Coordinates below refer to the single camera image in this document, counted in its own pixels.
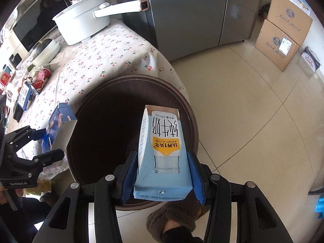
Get light blue milk carton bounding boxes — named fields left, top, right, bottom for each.
left=133, top=105, right=193, bottom=202

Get blue white paper box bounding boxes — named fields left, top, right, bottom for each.
left=42, top=103, right=77, bottom=153

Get red drink can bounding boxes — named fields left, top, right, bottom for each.
left=31, top=67, right=52, bottom=92

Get dark brown trash bin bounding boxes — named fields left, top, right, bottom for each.
left=67, top=75, right=199, bottom=211

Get brown fuzzy slipper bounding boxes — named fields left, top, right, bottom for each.
left=146, top=191, right=210, bottom=243

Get small blue carton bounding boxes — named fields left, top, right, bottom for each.
left=18, top=81, right=39, bottom=111

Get white stacked bowls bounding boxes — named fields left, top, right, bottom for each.
left=31, top=39, right=60, bottom=67

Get dark green pumpkin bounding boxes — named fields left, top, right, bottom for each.
left=36, top=38, right=53, bottom=55

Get black microwave oven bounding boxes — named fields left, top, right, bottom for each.
left=13, top=0, right=72, bottom=51

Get white electric cooking pot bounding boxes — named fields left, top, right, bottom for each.
left=53, top=0, right=149, bottom=46

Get cherry print tablecloth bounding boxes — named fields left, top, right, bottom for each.
left=4, top=17, right=191, bottom=183

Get lower cardboard box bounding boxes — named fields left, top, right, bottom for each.
left=255, top=20, right=299, bottom=72

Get grey refrigerator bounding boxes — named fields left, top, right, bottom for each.
left=117, top=0, right=261, bottom=61

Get upper cardboard box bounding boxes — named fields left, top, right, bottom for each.
left=267, top=0, right=312, bottom=46

